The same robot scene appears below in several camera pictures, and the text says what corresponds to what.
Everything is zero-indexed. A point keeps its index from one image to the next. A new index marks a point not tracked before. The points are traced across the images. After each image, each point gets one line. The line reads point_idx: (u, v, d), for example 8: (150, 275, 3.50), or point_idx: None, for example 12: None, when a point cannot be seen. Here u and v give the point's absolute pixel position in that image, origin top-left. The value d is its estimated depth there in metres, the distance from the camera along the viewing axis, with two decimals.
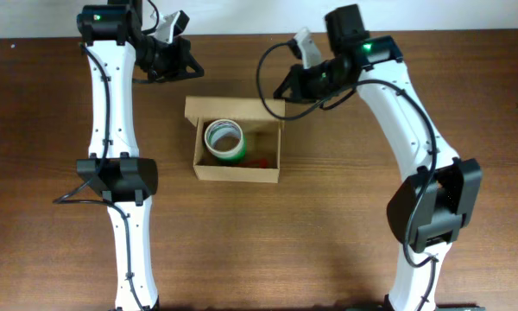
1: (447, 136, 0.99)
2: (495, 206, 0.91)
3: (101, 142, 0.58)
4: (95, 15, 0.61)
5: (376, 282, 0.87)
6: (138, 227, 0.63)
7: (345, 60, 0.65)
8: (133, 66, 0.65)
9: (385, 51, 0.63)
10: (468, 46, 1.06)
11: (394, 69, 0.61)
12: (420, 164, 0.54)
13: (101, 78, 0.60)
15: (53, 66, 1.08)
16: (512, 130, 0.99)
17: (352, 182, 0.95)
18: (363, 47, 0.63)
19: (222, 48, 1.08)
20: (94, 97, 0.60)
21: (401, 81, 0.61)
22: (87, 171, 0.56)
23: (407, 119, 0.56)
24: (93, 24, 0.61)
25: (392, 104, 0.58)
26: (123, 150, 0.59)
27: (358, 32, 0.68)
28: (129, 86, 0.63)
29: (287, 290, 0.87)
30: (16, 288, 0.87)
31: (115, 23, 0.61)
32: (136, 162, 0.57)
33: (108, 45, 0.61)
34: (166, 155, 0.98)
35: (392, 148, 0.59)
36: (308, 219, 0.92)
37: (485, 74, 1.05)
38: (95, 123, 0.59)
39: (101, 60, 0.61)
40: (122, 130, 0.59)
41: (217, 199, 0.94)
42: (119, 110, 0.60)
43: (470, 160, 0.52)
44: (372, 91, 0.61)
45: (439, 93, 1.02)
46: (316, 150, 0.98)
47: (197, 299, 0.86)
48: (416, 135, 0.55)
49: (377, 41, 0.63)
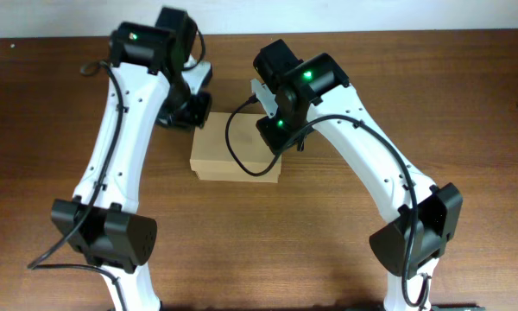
1: (448, 134, 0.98)
2: (495, 206, 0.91)
3: (91, 182, 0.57)
4: (132, 34, 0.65)
5: (377, 282, 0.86)
6: (129, 286, 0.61)
7: (288, 94, 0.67)
8: (160, 100, 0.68)
9: (327, 74, 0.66)
10: (461, 47, 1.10)
11: (341, 98, 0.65)
12: (401, 204, 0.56)
13: (118, 107, 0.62)
15: (53, 66, 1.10)
16: (511, 130, 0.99)
17: (352, 182, 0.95)
18: (303, 75, 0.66)
19: (223, 47, 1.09)
20: (106, 124, 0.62)
21: (354, 110, 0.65)
22: (65, 218, 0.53)
23: (374, 157, 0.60)
24: (126, 43, 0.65)
25: (353, 142, 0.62)
26: (116, 199, 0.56)
27: (290, 64, 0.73)
28: (147, 123, 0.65)
29: (287, 291, 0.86)
30: (15, 288, 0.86)
31: (149, 48, 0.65)
32: (125, 222, 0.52)
33: (135, 71, 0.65)
34: (167, 155, 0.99)
35: (366, 186, 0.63)
36: (308, 219, 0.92)
37: (482, 73, 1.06)
38: (91, 161, 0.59)
39: (125, 87, 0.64)
40: (122, 174, 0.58)
41: (217, 199, 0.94)
42: (123, 151, 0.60)
43: (448, 185, 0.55)
44: (330, 129, 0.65)
45: (437, 92, 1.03)
46: (317, 149, 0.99)
47: (197, 299, 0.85)
48: (389, 172, 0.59)
49: (316, 66, 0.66)
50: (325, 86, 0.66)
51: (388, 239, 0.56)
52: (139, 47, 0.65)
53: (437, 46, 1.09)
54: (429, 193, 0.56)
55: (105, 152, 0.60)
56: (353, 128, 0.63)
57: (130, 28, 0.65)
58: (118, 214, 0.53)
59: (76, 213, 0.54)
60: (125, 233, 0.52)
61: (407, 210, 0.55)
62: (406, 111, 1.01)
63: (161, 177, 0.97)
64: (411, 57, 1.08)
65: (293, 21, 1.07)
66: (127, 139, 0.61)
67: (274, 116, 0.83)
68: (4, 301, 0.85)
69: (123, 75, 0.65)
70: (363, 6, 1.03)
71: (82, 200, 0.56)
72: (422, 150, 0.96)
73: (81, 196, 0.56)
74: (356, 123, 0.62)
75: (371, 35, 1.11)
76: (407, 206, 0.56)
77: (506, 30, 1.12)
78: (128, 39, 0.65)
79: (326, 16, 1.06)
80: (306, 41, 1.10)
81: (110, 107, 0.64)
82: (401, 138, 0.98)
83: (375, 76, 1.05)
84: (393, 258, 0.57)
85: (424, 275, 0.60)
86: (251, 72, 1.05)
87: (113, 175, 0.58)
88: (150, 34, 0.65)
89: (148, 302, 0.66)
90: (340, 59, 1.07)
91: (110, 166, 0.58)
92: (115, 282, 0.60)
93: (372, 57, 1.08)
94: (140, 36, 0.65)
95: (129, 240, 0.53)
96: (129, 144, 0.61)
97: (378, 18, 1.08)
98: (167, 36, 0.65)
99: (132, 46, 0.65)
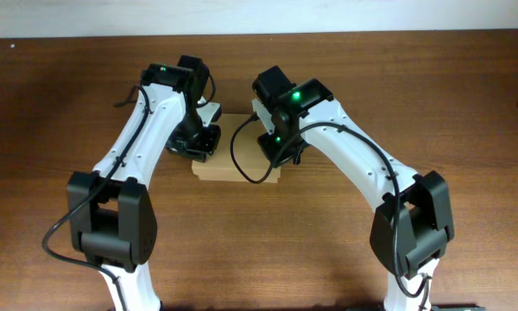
1: (448, 135, 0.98)
2: (495, 206, 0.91)
3: (112, 161, 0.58)
4: (163, 68, 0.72)
5: (378, 282, 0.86)
6: (130, 285, 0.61)
7: (282, 117, 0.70)
8: (178, 118, 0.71)
9: (315, 95, 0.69)
10: (460, 47, 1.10)
11: (328, 108, 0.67)
12: (383, 192, 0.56)
13: (144, 109, 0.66)
15: (54, 66, 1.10)
16: (511, 130, 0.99)
17: (351, 182, 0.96)
18: (293, 95, 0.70)
19: (224, 47, 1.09)
20: (130, 120, 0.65)
21: (338, 118, 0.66)
22: (78, 190, 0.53)
23: (357, 153, 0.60)
24: (156, 72, 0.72)
25: (336, 140, 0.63)
26: (132, 174, 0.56)
27: (284, 87, 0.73)
28: (166, 129, 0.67)
29: (287, 291, 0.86)
30: (15, 288, 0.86)
31: (174, 75, 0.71)
32: (138, 194, 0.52)
33: (162, 87, 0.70)
34: (167, 156, 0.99)
35: (355, 185, 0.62)
36: (309, 219, 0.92)
37: (482, 74, 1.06)
38: (113, 145, 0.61)
39: (153, 96, 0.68)
40: (141, 156, 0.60)
41: (217, 199, 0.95)
42: (145, 141, 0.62)
43: (432, 174, 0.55)
44: (315, 136, 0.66)
45: (437, 92, 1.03)
46: (316, 152, 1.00)
47: (196, 300, 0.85)
48: (371, 165, 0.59)
49: (305, 88, 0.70)
50: (314, 104, 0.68)
51: (381, 230, 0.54)
52: (166, 77, 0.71)
53: (437, 46, 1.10)
54: (413, 183, 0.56)
55: (127, 141, 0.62)
56: (337, 133, 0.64)
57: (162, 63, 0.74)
58: (134, 183, 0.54)
59: (94, 182, 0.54)
60: (138, 203, 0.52)
61: (390, 196, 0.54)
62: (406, 110, 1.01)
63: (161, 178, 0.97)
64: (411, 57, 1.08)
65: (293, 21, 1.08)
66: (148, 134, 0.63)
67: (271, 132, 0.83)
68: (2, 301, 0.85)
69: (153, 88, 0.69)
70: (362, 5, 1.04)
71: (100, 174, 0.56)
72: (423, 149, 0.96)
73: (99, 172, 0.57)
74: (340, 128, 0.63)
75: (371, 35, 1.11)
76: (390, 194, 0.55)
77: (505, 31, 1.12)
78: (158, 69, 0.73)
79: (326, 17, 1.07)
80: (307, 41, 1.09)
81: (137, 108, 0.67)
82: (403, 137, 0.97)
83: (376, 76, 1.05)
84: (387, 254, 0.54)
85: (424, 275, 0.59)
86: (251, 72, 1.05)
87: (133, 157, 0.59)
88: (179, 70, 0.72)
89: (148, 305, 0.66)
90: (340, 59, 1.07)
91: (130, 150, 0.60)
92: (116, 282, 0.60)
93: (372, 57, 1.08)
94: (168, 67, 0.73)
95: (137, 214, 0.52)
96: (150, 137, 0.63)
97: (377, 18, 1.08)
98: (191, 72, 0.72)
99: (158, 76, 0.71)
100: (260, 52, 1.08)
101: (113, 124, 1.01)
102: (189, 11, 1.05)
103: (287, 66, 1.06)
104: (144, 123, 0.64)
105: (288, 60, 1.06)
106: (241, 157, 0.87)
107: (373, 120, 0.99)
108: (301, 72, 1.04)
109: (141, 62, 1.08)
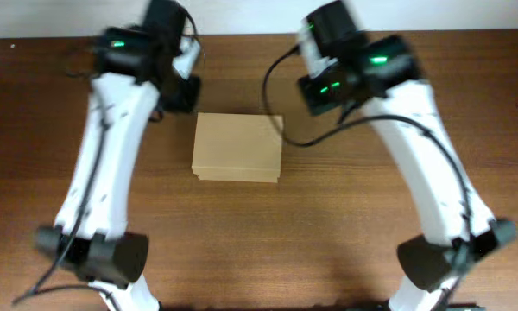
1: (451, 134, 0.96)
2: (496, 206, 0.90)
3: (77, 208, 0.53)
4: (116, 42, 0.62)
5: (376, 281, 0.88)
6: (124, 297, 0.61)
7: (351, 79, 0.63)
8: (146, 111, 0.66)
9: (400, 58, 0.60)
10: (476, 36, 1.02)
11: (408, 91, 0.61)
12: (453, 231, 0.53)
13: (99, 125, 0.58)
15: (45, 65, 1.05)
16: None
17: (352, 182, 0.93)
18: (372, 58, 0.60)
19: (221, 39, 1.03)
20: (87, 143, 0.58)
21: (421, 117, 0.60)
22: (48, 247, 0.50)
23: (435, 174, 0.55)
24: (112, 53, 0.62)
25: (414, 147, 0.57)
26: (100, 226, 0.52)
27: (357, 40, 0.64)
28: (131, 134, 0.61)
29: (287, 290, 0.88)
30: (19, 288, 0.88)
31: (134, 55, 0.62)
32: (110, 252, 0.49)
33: (121, 85, 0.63)
34: (164, 155, 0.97)
35: (420, 199, 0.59)
36: (309, 219, 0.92)
37: (494, 68, 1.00)
38: (74, 183, 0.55)
39: (110, 100, 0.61)
40: (106, 194, 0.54)
41: (217, 199, 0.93)
42: (108, 168, 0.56)
43: (508, 225, 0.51)
44: (391, 129, 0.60)
45: (445, 89, 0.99)
46: (318, 150, 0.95)
47: (197, 299, 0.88)
48: (446, 193, 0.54)
49: (388, 50, 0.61)
50: (396, 71, 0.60)
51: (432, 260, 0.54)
52: (124, 53, 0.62)
53: (450, 36, 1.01)
54: (486, 227, 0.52)
55: (87, 174, 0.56)
56: (418, 136, 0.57)
57: (114, 35, 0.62)
58: (104, 244, 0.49)
59: (60, 242, 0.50)
60: (114, 263, 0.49)
61: (461, 241, 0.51)
62: None
63: (159, 177, 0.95)
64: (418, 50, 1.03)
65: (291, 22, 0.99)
66: (109, 159, 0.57)
67: (319, 72, 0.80)
68: (8, 300, 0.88)
69: (110, 90, 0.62)
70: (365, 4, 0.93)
71: (65, 228, 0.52)
72: None
73: (64, 224, 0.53)
74: (426, 132, 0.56)
75: None
76: (464, 238, 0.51)
77: None
78: (111, 47, 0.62)
79: None
80: None
81: (91, 124, 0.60)
82: None
83: None
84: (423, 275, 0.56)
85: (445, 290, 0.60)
86: (249, 72, 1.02)
87: (97, 199, 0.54)
88: (137, 41, 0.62)
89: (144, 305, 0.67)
90: None
91: (92, 187, 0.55)
92: (109, 296, 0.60)
93: None
94: (123, 43, 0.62)
95: (118, 268, 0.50)
96: (113, 161, 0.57)
97: None
98: (154, 44, 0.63)
99: (114, 54, 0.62)
100: (257, 49, 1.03)
101: None
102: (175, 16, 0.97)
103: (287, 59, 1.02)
104: (104, 146, 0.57)
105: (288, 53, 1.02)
106: (250, 163, 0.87)
107: None
108: (300, 72, 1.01)
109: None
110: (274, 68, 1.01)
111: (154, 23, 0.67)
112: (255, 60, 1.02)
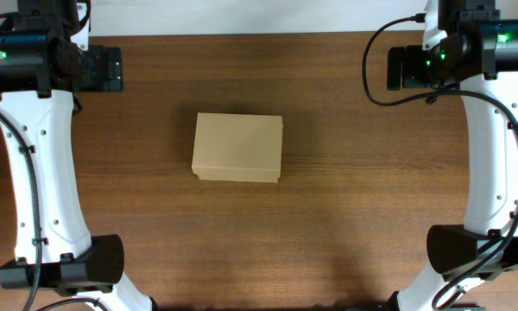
1: (453, 134, 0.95)
2: None
3: (31, 240, 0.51)
4: None
5: (376, 281, 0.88)
6: (115, 299, 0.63)
7: (453, 48, 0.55)
8: (68, 117, 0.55)
9: None
10: None
11: None
12: (497, 226, 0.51)
13: (22, 149, 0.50)
15: None
16: None
17: (352, 182, 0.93)
18: (498, 35, 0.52)
19: (220, 38, 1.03)
20: (15, 173, 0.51)
21: None
22: (12, 281, 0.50)
23: (504, 168, 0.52)
24: None
25: (496, 135, 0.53)
26: (64, 251, 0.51)
27: (489, 15, 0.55)
28: (65, 146, 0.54)
29: (287, 290, 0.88)
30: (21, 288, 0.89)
31: (23, 59, 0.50)
32: (83, 267, 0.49)
33: (25, 99, 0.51)
34: (164, 155, 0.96)
35: (471, 184, 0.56)
36: (308, 220, 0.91)
37: None
38: (19, 218, 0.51)
39: (19, 121, 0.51)
40: (58, 221, 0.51)
41: (217, 199, 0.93)
42: (49, 193, 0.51)
43: None
44: (479, 108, 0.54)
45: None
46: (319, 149, 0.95)
47: (197, 299, 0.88)
48: (508, 190, 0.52)
49: None
50: (512, 53, 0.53)
51: (456, 244, 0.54)
52: (15, 60, 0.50)
53: None
54: None
55: (28, 202, 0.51)
56: (506, 127, 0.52)
57: None
58: (74, 263, 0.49)
59: (29, 275, 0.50)
60: (88, 277, 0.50)
61: (497, 235, 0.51)
62: (411, 107, 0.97)
63: (160, 177, 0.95)
64: None
65: (288, 22, 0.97)
66: (47, 183, 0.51)
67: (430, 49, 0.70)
68: (12, 298, 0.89)
69: (11, 111, 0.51)
70: (359, 11, 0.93)
71: (28, 262, 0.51)
72: (423, 149, 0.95)
73: (27, 258, 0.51)
74: (514, 125, 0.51)
75: None
76: (500, 234, 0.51)
77: None
78: None
79: None
80: (305, 39, 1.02)
81: (10, 151, 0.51)
82: (403, 139, 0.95)
83: (381, 72, 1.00)
84: (445, 257, 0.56)
85: (459, 288, 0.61)
86: (248, 72, 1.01)
87: (48, 226, 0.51)
88: (24, 38, 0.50)
89: (135, 306, 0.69)
90: (340, 59, 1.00)
91: (40, 216, 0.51)
92: (97, 304, 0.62)
93: (375, 57, 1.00)
94: (8, 49, 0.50)
95: (94, 280, 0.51)
96: (52, 187, 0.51)
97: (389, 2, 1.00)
98: (45, 36, 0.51)
99: (4, 66, 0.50)
100: (256, 49, 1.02)
101: (108, 127, 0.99)
102: (166, 21, 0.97)
103: (287, 59, 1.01)
104: (35, 170, 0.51)
105: (289, 53, 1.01)
106: (251, 162, 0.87)
107: (374, 119, 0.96)
108: (300, 72, 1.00)
109: (129, 63, 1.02)
110: (275, 69, 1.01)
111: (39, 15, 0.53)
112: (255, 59, 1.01)
